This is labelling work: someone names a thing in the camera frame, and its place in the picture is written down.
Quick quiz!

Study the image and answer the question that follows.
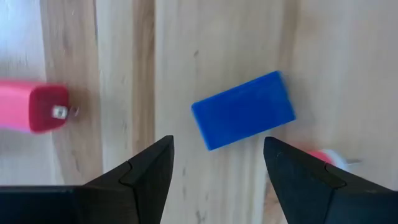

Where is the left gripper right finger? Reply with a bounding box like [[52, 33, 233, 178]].
[[263, 136, 398, 224]]

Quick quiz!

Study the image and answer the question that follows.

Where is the pink and white charger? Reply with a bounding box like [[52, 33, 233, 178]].
[[306, 149, 363, 172]]

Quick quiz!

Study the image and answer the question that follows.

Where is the blue block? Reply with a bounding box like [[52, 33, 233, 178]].
[[191, 70, 296, 152]]

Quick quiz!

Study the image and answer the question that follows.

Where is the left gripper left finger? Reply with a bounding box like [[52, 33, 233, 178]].
[[74, 135, 175, 224]]

